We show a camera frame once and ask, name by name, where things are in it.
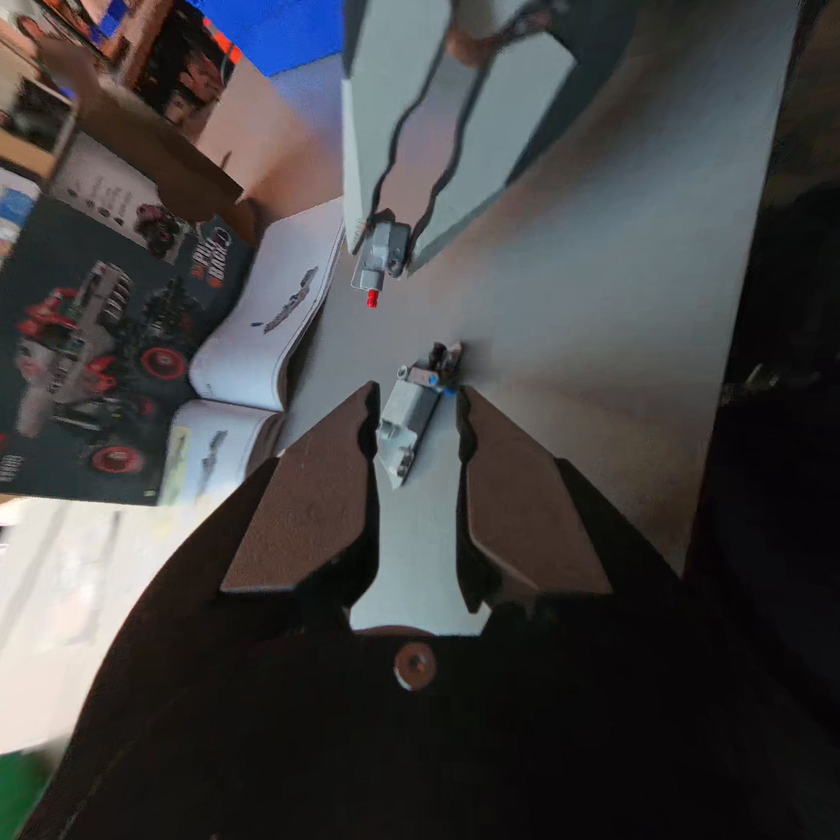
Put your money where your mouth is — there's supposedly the grey lego piece red pin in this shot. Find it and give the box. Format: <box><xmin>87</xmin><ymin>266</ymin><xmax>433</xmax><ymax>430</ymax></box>
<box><xmin>350</xmin><ymin>220</ymin><xmax>412</xmax><ymax>309</ymax></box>

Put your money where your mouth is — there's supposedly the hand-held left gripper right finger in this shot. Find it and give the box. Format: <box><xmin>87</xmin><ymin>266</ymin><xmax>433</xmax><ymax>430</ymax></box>
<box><xmin>456</xmin><ymin>385</ymin><xmax>614</xmax><ymax>615</ymax></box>

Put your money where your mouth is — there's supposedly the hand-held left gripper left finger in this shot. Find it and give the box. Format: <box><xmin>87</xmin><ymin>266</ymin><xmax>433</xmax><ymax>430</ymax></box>
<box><xmin>222</xmin><ymin>382</ymin><xmax>382</xmax><ymax>609</ymax></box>

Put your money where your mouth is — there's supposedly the grey lego motor assembly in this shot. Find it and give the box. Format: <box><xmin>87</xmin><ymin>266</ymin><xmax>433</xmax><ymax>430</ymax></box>
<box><xmin>374</xmin><ymin>341</ymin><xmax>465</xmax><ymax>490</ymax></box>

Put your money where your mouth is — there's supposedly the dark printed toy box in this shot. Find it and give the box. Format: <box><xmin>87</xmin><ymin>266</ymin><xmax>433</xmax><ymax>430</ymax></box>
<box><xmin>131</xmin><ymin>0</ymin><xmax>238</xmax><ymax>126</ymax></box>

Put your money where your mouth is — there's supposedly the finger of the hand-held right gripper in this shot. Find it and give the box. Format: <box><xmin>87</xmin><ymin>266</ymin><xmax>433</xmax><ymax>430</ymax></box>
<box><xmin>341</xmin><ymin>0</ymin><xmax>455</xmax><ymax>257</ymax></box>
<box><xmin>407</xmin><ymin>29</ymin><xmax>580</xmax><ymax>274</ymax></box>

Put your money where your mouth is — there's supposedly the person's dark navy torso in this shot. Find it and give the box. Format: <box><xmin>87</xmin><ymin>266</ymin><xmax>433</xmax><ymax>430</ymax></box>
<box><xmin>684</xmin><ymin>0</ymin><xmax>840</xmax><ymax>723</ymax></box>

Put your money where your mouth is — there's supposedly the monster truck lego box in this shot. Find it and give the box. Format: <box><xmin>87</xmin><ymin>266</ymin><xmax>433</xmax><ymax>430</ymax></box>
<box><xmin>0</xmin><ymin>131</ymin><xmax>258</xmax><ymax>508</ymax></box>

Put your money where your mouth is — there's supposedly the brown cardboard box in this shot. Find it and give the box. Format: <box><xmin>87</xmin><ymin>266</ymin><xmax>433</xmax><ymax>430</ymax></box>
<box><xmin>39</xmin><ymin>39</ymin><xmax>258</xmax><ymax>245</ymax></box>

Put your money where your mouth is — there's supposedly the open white instruction booklet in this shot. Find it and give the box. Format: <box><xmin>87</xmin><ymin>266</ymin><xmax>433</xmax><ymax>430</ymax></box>
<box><xmin>157</xmin><ymin>197</ymin><xmax>347</xmax><ymax>508</ymax></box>

